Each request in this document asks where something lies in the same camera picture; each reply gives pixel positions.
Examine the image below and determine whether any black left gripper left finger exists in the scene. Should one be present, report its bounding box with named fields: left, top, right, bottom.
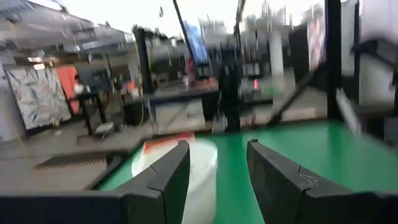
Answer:
left=0, top=139, right=191, bottom=224

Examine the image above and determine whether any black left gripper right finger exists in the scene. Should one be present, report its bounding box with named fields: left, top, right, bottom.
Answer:
left=246, top=139, right=398, bottom=224

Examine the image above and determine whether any green table mat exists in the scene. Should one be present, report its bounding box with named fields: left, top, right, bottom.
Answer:
left=98, top=119, right=398, bottom=224

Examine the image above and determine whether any black hazard striped floor mat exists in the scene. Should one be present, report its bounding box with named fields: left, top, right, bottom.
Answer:
left=34, top=151, right=130, bottom=170

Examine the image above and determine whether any orange cloth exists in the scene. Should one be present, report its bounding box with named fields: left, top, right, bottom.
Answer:
left=55, top=65, right=82, bottom=115

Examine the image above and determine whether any black desk pole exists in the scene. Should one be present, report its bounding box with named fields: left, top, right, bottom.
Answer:
left=132, top=26, right=155, bottom=94

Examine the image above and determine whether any grey patterned board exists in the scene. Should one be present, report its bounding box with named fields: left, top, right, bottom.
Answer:
left=4, top=67, right=72, bottom=131

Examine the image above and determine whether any monitor with blue screen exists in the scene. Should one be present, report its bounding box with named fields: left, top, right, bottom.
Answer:
left=183, top=20, right=210, bottom=67

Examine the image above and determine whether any silver metal bracket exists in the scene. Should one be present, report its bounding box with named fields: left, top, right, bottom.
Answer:
left=335, top=88, right=363, bottom=136

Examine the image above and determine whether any black metal table frame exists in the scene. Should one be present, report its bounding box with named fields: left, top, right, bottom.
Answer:
left=267, top=0, right=398, bottom=147

